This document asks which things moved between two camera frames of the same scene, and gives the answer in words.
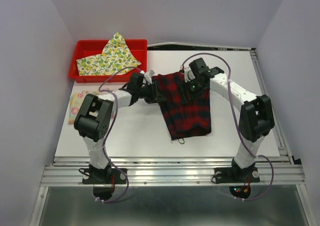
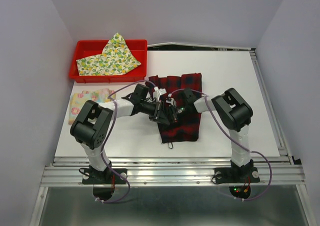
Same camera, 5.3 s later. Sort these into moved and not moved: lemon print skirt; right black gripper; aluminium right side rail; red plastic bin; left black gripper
Moved: right black gripper; left black gripper
Not moved: lemon print skirt; red plastic bin; aluminium right side rail
